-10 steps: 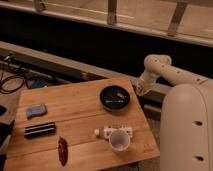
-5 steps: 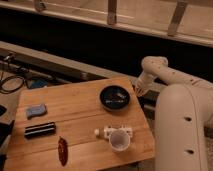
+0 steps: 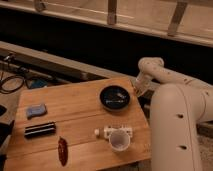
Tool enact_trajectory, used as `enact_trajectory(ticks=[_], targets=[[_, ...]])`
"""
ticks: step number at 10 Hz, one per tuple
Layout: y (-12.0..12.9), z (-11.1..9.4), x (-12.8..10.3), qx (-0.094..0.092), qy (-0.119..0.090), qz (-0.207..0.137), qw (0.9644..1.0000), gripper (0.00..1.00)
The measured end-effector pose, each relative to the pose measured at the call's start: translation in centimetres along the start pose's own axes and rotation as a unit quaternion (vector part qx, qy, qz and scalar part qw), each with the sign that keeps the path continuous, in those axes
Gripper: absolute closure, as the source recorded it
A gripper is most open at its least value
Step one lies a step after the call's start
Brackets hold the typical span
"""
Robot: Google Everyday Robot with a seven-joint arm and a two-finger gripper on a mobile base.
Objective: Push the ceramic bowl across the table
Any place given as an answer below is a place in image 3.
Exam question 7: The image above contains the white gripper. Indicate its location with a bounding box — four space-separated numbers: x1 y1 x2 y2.
134 72 152 97

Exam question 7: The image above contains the black ceramic bowl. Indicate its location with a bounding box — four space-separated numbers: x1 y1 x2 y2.
99 85 130 111

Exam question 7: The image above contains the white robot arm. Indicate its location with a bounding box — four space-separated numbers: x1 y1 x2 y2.
135 57 213 171

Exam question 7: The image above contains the white plastic cup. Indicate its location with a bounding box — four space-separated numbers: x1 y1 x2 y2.
108 130 131 152

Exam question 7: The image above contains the blue box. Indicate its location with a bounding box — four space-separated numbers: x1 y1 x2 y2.
28 78 47 89

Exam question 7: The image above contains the blue sponge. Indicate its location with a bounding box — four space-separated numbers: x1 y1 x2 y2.
26 104 47 119

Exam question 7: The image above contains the black rectangular case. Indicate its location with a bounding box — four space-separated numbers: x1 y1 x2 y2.
24 122 56 139

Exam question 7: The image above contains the black object at left edge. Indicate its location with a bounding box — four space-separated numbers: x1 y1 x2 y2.
0 105 14 147

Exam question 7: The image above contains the black cable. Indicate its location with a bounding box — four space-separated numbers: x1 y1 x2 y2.
0 53 29 95

